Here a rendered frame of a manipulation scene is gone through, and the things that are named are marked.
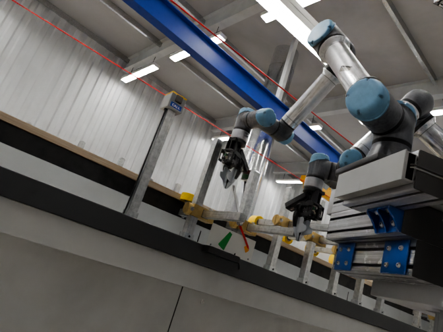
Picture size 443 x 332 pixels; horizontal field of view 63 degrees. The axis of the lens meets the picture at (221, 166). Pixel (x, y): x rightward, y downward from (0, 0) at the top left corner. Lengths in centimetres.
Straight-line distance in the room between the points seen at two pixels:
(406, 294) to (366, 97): 55
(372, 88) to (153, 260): 97
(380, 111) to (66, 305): 129
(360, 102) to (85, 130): 810
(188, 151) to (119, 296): 881
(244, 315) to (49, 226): 114
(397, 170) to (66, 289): 123
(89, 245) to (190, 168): 903
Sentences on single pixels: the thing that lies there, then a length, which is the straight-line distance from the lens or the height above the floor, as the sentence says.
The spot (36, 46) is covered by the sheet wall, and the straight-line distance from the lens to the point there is 897.
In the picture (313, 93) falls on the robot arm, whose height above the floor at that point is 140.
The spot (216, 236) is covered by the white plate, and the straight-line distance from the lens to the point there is 156.
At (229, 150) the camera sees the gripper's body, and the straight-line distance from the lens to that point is 150.
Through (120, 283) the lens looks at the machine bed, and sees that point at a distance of 164.
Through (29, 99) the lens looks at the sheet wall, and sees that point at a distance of 868.
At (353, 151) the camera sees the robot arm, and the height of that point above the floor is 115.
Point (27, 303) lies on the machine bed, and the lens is 155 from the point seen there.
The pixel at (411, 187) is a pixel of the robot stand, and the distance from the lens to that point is 84.
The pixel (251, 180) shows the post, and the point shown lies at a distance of 170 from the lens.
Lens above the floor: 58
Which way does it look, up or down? 17 degrees up
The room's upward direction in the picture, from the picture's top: 18 degrees clockwise
